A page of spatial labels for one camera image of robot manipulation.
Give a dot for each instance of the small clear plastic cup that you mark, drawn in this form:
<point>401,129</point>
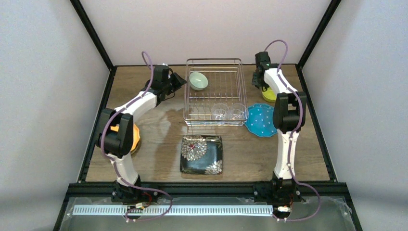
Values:
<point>220,111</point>

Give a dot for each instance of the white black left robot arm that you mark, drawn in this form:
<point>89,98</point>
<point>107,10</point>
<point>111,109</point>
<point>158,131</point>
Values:
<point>150,96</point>

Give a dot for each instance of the black aluminium frame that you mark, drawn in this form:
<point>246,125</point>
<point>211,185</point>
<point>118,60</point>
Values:
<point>84,189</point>

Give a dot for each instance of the pale green glass bowl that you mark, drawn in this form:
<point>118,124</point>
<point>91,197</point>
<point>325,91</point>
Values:
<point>198,81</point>

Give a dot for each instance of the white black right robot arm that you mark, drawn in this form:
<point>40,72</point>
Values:
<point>288,118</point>

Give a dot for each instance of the yellow green bowl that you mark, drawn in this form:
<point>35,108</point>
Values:
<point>269,95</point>

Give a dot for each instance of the blue polka dot plate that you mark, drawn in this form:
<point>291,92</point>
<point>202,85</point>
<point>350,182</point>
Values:
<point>260,120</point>

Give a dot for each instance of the black floral square plate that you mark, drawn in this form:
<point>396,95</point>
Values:
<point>201,155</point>

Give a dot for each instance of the orange polka dot plate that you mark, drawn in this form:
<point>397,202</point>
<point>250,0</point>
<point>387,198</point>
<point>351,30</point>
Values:
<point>135,137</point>

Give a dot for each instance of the metal wire dish rack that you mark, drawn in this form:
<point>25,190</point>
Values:
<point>226,84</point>

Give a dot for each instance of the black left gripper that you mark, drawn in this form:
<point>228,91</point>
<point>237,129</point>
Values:
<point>175,82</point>

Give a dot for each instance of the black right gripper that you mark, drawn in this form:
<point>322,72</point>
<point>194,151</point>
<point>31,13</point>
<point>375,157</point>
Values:
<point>257,81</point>

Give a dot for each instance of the white slotted cable duct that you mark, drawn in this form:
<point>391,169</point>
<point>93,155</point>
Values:
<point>176,210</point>

